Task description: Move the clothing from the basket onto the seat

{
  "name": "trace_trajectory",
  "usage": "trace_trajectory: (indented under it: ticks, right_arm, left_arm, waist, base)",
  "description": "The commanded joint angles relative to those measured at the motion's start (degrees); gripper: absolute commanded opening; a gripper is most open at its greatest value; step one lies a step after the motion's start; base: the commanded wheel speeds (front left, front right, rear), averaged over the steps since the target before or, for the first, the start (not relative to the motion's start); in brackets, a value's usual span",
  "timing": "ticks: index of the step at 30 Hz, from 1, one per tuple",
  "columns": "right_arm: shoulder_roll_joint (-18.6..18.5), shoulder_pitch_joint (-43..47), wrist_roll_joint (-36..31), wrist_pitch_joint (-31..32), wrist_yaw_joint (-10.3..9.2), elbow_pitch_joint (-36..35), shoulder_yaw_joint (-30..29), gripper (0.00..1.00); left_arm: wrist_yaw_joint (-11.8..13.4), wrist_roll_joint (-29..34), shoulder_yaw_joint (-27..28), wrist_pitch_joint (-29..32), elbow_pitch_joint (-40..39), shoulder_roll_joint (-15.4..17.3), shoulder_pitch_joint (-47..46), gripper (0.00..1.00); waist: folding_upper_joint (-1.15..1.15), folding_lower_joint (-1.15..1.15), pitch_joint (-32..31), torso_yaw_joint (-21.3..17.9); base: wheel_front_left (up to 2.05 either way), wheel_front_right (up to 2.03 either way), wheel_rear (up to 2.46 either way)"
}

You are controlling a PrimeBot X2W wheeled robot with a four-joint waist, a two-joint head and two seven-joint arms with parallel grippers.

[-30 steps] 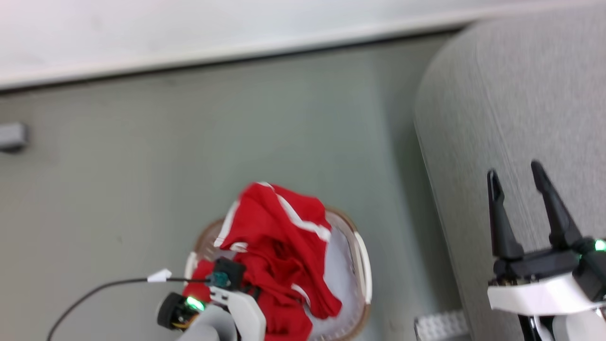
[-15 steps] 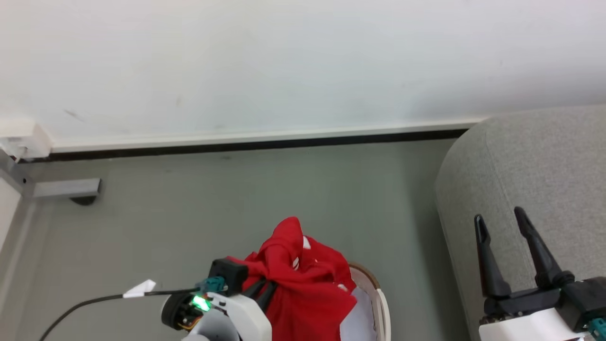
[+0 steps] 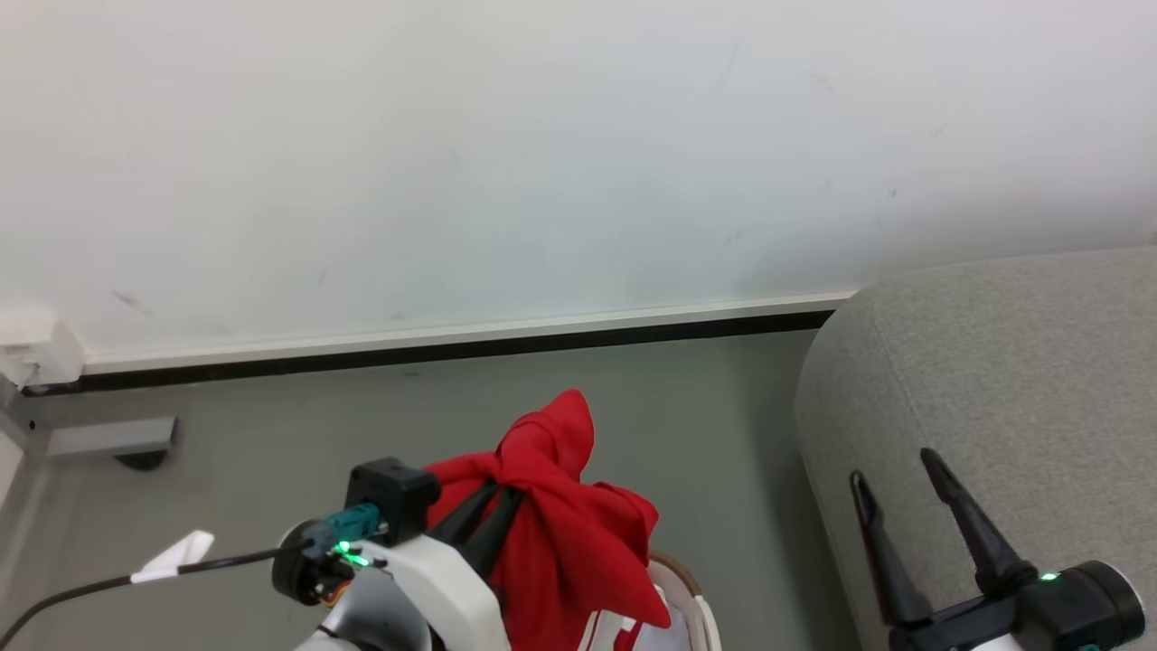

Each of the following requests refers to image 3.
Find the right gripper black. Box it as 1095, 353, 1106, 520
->
849, 447, 1148, 651

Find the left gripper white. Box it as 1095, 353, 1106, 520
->
358, 482, 526, 651

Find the laundry basket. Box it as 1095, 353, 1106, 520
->
645, 551, 724, 651

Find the grey fabric sofa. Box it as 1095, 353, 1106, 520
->
793, 246, 1157, 651

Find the white and black baseboard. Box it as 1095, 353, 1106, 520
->
20, 290, 858, 397

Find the white plastic fixture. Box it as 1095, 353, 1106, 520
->
0, 310, 88, 392

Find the white cable tag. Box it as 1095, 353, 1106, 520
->
129, 530, 216, 585

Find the grey metal bracket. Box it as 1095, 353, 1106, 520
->
43, 415, 179, 473

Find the thin black cable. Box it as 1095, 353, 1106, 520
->
0, 541, 317, 648

